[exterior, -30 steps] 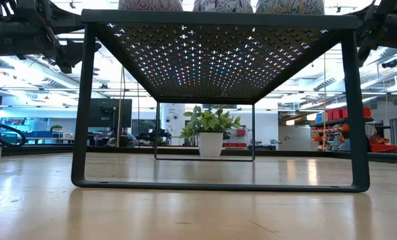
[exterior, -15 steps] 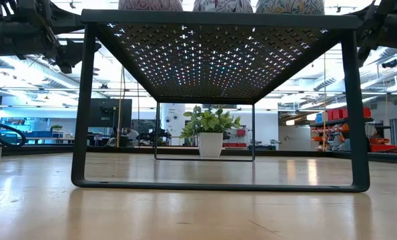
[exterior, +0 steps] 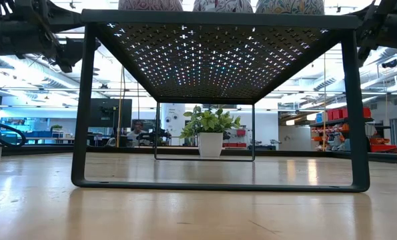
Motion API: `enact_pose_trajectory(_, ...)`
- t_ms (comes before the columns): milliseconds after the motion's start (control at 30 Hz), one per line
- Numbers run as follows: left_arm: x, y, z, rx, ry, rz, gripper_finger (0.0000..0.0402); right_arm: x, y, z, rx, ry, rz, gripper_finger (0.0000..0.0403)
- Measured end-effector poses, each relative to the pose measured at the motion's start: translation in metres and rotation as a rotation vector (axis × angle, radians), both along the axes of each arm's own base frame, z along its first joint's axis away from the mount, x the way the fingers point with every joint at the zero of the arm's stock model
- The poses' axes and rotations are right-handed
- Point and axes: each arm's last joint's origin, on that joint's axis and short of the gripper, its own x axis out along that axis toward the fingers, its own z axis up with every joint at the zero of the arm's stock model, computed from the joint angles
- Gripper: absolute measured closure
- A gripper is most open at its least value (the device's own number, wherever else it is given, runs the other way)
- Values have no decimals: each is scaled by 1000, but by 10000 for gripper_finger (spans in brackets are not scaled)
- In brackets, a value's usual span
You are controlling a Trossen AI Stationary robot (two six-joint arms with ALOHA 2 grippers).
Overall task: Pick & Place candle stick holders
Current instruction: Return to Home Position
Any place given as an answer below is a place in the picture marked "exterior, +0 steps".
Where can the white round ball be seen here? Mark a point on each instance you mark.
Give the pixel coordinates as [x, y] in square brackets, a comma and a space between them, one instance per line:
[151, 5]

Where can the teal floral candle jar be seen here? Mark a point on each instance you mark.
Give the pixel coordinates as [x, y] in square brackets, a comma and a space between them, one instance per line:
[290, 6]

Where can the person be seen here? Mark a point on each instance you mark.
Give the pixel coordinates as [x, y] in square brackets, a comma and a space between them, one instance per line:
[136, 133]

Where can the shelf with red orange bins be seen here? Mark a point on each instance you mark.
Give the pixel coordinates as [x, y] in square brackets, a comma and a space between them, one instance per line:
[338, 114]

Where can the black computer monitor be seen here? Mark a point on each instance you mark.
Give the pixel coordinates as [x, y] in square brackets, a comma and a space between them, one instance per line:
[108, 111]

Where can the white purple leaf candle jar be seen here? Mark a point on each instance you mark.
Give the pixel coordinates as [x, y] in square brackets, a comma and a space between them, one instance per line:
[223, 6]

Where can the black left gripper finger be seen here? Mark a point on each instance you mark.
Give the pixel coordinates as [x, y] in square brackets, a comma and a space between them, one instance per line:
[74, 55]

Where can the black perforated metal stand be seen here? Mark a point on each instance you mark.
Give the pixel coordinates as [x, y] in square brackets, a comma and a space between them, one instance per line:
[218, 16]

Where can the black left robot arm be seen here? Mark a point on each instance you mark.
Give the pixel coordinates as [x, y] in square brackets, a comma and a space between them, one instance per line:
[8, 38]

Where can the green plant in white pot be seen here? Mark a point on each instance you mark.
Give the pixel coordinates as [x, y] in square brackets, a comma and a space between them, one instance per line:
[209, 133]

